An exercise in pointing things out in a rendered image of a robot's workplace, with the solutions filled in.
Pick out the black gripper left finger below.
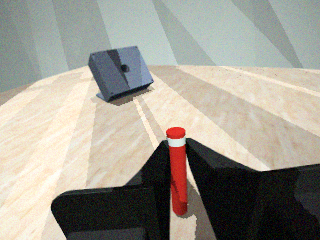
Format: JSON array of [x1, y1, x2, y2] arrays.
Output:
[[51, 140, 171, 240]]

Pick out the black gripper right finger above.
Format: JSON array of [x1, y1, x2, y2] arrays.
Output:
[[186, 138, 320, 240]]

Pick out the red peg with white band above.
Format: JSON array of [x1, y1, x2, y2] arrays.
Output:
[[166, 127, 188, 215]]

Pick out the blue-grey square panel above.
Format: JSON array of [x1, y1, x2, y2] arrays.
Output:
[[88, 45, 154, 103]]

